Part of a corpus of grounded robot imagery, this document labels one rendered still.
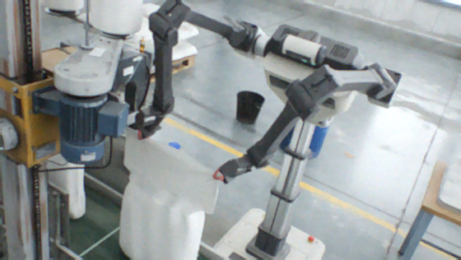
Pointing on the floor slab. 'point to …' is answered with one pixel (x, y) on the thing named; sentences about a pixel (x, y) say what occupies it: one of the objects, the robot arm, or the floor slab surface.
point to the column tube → (16, 206)
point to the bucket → (249, 106)
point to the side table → (429, 208)
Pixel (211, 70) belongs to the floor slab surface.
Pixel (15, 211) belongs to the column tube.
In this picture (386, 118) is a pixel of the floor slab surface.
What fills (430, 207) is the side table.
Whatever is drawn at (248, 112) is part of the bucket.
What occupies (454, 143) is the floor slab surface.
